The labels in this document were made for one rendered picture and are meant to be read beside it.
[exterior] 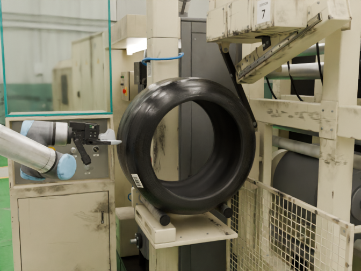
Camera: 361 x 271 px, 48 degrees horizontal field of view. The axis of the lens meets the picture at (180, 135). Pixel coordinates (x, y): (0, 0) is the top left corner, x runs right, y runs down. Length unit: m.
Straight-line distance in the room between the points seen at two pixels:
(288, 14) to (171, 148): 0.86
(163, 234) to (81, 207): 0.77
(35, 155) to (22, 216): 0.97
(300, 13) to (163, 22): 0.69
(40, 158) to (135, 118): 0.39
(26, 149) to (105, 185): 1.00
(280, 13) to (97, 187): 1.37
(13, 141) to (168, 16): 0.98
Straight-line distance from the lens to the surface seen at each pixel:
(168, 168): 1.98
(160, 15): 1.95
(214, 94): 1.61
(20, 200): 2.29
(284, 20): 1.48
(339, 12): 1.49
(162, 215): 1.64
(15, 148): 1.34
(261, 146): 2.13
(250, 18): 1.61
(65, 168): 1.45
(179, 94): 1.56
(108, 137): 1.61
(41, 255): 2.39
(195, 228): 1.83
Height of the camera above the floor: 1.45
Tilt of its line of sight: 8 degrees down
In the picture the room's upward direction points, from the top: straight up
